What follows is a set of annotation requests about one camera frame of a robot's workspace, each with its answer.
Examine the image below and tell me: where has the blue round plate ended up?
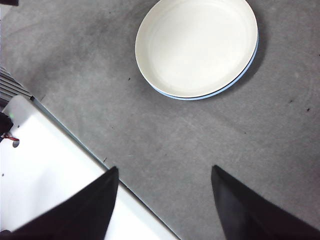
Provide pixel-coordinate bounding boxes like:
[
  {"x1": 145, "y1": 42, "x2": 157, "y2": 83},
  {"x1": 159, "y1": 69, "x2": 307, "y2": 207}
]
[{"x1": 149, "y1": 34, "x2": 260, "y2": 101}]

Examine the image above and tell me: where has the red cable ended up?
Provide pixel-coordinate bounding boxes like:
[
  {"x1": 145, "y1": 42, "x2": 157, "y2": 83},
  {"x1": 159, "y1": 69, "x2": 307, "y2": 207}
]
[{"x1": 1, "y1": 133, "x2": 20, "y2": 142}]

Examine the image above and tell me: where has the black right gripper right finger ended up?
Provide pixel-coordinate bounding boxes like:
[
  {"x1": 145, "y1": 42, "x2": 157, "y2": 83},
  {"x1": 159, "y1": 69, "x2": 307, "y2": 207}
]
[{"x1": 211, "y1": 164, "x2": 320, "y2": 240}]

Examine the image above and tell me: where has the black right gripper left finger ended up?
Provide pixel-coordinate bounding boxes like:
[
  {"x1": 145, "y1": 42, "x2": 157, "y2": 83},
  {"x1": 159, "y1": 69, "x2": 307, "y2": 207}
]
[{"x1": 0, "y1": 166, "x2": 120, "y2": 240}]

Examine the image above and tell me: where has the white round plate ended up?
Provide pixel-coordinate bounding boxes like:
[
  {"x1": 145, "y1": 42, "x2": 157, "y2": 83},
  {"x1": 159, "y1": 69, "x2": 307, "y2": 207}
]
[{"x1": 134, "y1": 0, "x2": 259, "y2": 98}]

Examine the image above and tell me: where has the grey ribbed panel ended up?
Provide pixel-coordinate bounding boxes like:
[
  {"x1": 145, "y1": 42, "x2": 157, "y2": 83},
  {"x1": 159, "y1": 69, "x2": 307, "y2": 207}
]
[{"x1": 0, "y1": 68, "x2": 35, "y2": 101}]

